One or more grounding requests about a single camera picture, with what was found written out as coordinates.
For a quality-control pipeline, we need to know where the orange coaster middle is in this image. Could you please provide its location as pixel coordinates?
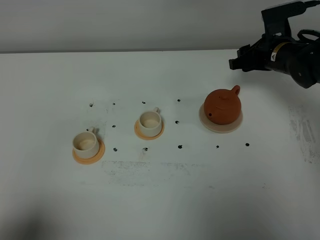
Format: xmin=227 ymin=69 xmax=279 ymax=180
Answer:
xmin=134 ymin=119 xmax=165 ymax=141

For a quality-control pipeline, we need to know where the brown clay teapot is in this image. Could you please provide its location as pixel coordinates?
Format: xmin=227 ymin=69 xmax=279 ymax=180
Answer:
xmin=203 ymin=85 xmax=242 ymax=125

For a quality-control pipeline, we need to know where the white teacup near left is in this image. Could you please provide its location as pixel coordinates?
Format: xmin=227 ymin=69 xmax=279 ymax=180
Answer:
xmin=72 ymin=127 xmax=100 ymax=159

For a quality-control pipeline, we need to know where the white teacup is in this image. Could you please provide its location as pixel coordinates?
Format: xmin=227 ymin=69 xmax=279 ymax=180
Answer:
xmin=138 ymin=107 xmax=163 ymax=138
xmin=72 ymin=127 xmax=100 ymax=159

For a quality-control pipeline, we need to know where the white teacup middle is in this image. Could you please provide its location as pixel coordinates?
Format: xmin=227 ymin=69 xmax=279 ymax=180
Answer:
xmin=138 ymin=107 xmax=163 ymax=138

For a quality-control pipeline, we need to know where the orange coaster near left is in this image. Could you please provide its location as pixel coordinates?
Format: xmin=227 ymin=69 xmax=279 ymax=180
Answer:
xmin=72 ymin=139 xmax=106 ymax=165

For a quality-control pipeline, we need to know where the cream round teapot coaster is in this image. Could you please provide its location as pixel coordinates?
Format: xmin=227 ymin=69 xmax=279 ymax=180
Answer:
xmin=198 ymin=104 xmax=243 ymax=134

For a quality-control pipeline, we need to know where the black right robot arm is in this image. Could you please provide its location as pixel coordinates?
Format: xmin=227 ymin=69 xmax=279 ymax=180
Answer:
xmin=228 ymin=29 xmax=320 ymax=89

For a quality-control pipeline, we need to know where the orange coaster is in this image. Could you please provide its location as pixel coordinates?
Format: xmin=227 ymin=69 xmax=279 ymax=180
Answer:
xmin=72 ymin=139 xmax=106 ymax=165
xmin=134 ymin=119 xmax=165 ymax=141

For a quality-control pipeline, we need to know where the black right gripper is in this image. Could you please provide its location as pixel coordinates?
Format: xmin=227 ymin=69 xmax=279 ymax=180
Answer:
xmin=228 ymin=33 xmax=275 ymax=72

